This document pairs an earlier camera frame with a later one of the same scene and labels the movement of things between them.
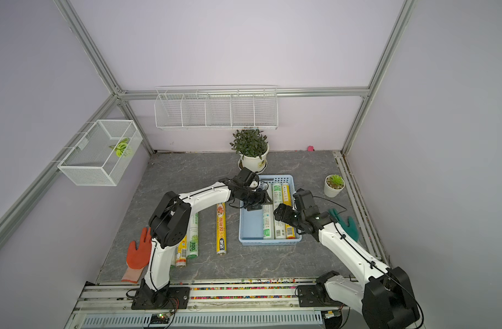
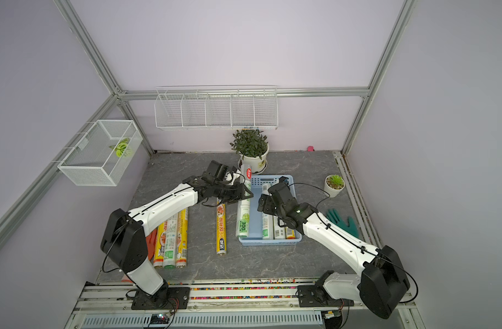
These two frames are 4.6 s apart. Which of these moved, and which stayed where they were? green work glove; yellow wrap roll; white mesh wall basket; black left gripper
Moved: black left gripper
Stayed: white mesh wall basket; yellow wrap roll; green work glove
